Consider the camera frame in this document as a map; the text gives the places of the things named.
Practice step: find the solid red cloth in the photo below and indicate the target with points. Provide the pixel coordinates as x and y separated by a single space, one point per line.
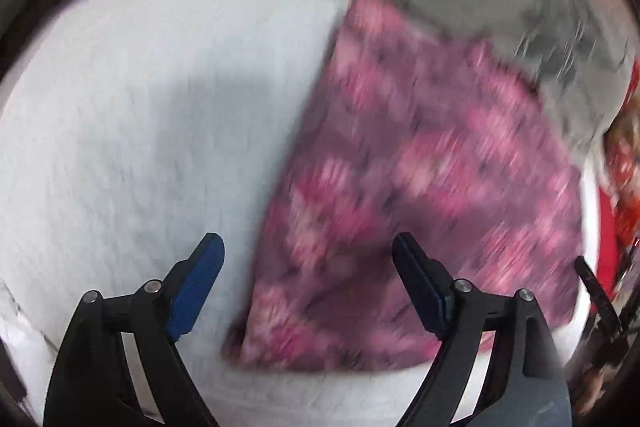
608 253

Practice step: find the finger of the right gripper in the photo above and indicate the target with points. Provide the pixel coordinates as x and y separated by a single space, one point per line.
610 322

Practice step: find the red floral plastic bag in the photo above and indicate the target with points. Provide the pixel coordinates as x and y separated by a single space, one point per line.
621 145

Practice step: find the purple pink floral cloth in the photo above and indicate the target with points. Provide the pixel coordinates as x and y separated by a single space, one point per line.
407 131

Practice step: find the white bed sheet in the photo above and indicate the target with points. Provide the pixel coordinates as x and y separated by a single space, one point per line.
138 126

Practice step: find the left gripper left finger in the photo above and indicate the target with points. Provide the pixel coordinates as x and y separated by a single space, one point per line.
118 364

